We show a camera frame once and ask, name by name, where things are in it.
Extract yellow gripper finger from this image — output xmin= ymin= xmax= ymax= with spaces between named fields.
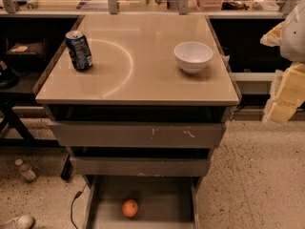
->
xmin=260 ymin=22 xmax=283 ymax=47
xmin=262 ymin=63 xmax=305 ymax=123

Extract orange fruit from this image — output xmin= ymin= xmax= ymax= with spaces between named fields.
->
xmin=122 ymin=199 xmax=138 ymax=218

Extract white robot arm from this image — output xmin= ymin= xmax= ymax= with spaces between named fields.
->
xmin=260 ymin=0 xmax=305 ymax=124

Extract top grey drawer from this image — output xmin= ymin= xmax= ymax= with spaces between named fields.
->
xmin=50 ymin=121 xmax=226 ymax=148

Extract grey drawer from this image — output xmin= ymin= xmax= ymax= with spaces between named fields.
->
xmin=50 ymin=121 xmax=226 ymax=148
xmin=71 ymin=157 xmax=211 ymax=177

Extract grey drawer cabinet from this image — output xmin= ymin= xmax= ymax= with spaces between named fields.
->
xmin=32 ymin=12 xmax=242 ymax=229

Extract open bottom drawer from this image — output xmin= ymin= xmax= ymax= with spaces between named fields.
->
xmin=82 ymin=176 xmax=200 ymax=229

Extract middle grey drawer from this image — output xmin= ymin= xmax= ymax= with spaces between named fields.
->
xmin=71 ymin=157 xmax=211 ymax=177

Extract white ceramic bowl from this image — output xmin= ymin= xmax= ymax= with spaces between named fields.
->
xmin=173 ymin=41 xmax=214 ymax=74

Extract blue soda can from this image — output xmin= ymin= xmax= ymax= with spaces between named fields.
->
xmin=65 ymin=31 xmax=92 ymax=71

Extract black round object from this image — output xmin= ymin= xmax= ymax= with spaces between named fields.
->
xmin=0 ymin=61 xmax=19 ymax=89

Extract clear plastic bottle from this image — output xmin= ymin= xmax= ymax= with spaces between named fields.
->
xmin=15 ymin=159 xmax=37 ymax=182

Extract white shoe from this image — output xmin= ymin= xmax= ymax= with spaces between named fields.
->
xmin=0 ymin=215 xmax=35 ymax=229

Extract black cable on floor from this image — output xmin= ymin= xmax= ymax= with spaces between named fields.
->
xmin=70 ymin=184 xmax=88 ymax=229

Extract black side table frame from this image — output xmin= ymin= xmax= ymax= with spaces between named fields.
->
xmin=0 ymin=93 xmax=60 ymax=148

